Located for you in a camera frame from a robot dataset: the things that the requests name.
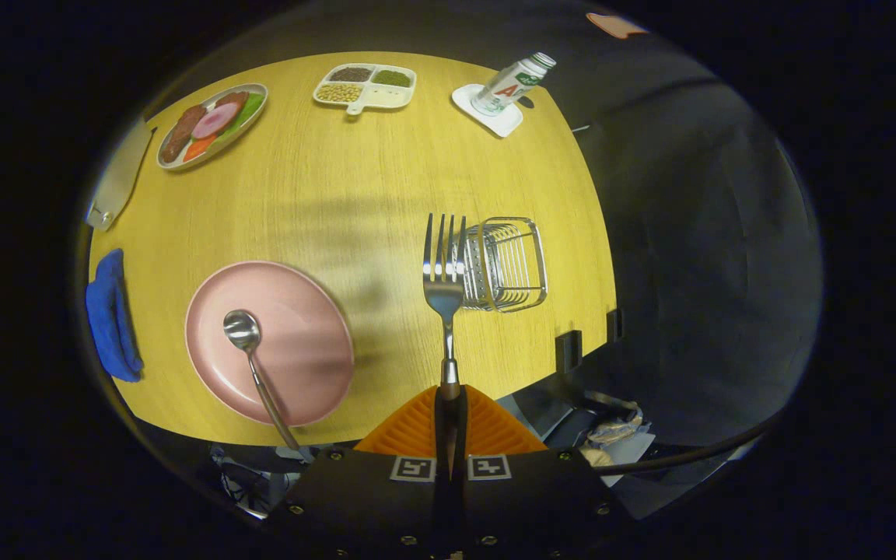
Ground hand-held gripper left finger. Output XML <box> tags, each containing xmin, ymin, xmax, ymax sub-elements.
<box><xmin>261</xmin><ymin>387</ymin><xmax>449</xmax><ymax>557</ymax></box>

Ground metal spoon wooden handle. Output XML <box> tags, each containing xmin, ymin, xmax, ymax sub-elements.
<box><xmin>222</xmin><ymin>310</ymin><xmax>303</xmax><ymax>452</ymax></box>

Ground pink ham slice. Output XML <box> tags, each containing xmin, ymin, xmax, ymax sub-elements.
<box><xmin>191</xmin><ymin>103</ymin><xmax>240</xmax><ymax>139</ymax></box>

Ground white plate with food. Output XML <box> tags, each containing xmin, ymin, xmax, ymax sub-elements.
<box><xmin>156</xmin><ymin>83</ymin><xmax>268</xmax><ymax>171</ymax></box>

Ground metal fork wooden handle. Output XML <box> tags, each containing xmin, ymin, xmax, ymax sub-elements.
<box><xmin>422</xmin><ymin>213</ymin><xmax>468</xmax><ymax>499</ymax></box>

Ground black cable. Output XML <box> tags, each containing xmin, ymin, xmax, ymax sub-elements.
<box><xmin>592</xmin><ymin>412</ymin><xmax>783</xmax><ymax>477</ymax></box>

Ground pink round plate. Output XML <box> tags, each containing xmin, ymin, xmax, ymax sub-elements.
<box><xmin>185</xmin><ymin>261</ymin><xmax>355</xmax><ymax>428</ymax></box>

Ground green lettuce leaf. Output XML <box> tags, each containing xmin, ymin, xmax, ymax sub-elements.
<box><xmin>219</xmin><ymin>93</ymin><xmax>266</xmax><ymax>141</ymax></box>

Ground crumpled paper clutter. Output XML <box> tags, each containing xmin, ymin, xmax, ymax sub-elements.
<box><xmin>576</xmin><ymin>391</ymin><xmax>655</xmax><ymax>467</ymax></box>

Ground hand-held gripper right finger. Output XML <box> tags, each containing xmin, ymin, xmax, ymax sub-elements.
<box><xmin>452</xmin><ymin>385</ymin><xmax>635</xmax><ymax>557</ymax></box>

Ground orange carrot slice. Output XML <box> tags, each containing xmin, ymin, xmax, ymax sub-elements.
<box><xmin>182</xmin><ymin>134</ymin><xmax>218</xmax><ymax>163</ymax></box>

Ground blue folded towel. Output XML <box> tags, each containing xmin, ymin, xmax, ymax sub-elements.
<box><xmin>86</xmin><ymin>248</ymin><xmax>144</xmax><ymax>383</ymax></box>

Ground white square coaster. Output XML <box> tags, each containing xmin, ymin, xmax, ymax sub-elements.
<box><xmin>451</xmin><ymin>83</ymin><xmax>524</xmax><ymax>138</ymax></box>

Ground metal wire basket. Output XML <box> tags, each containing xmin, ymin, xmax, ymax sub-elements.
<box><xmin>452</xmin><ymin>217</ymin><xmax>548</xmax><ymax>313</ymax></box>

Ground white divided bean dish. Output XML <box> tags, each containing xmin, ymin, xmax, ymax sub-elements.
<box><xmin>313</xmin><ymin>63</ymin><xmax>418</xmax><ymax>115</ymax></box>

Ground white drink bottle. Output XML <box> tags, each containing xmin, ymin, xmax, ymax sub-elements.
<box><xmin>471</xmin><ymin>52</ymin><xmax>557</xmax><ymax>117</ymax></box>

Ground white toaster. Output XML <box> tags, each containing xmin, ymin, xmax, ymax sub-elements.
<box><xmin>86</xmin><ymin>117</ymin><xmax>155</xmax><ymax>231</ymax></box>

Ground large brown meat piece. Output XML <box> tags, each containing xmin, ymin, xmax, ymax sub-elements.
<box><xmin>162</xmin><ymin>105</ymin><xmax>208</xmax><ymax>163</ymax></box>

